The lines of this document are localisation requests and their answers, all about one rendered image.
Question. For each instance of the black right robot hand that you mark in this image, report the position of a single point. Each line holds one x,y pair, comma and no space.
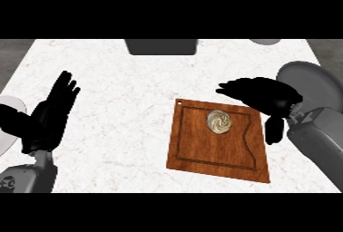
263,96

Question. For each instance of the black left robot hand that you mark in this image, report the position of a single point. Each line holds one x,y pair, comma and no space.
49,117

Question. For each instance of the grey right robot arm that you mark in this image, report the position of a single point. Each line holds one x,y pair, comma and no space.
315,136

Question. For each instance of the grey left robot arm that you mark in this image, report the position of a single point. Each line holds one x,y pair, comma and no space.
31,173

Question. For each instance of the beige swirl cupcake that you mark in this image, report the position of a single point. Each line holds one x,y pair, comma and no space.
219,121

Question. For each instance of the brown wooden cutting board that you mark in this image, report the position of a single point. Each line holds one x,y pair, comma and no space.
219,140

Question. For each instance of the white round plate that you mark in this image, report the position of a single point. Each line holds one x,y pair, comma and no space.
8,120

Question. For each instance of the pale grey round object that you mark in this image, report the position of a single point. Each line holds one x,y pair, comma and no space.
265,41

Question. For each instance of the dark grey box appliance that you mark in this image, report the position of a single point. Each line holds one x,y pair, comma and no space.
161,46

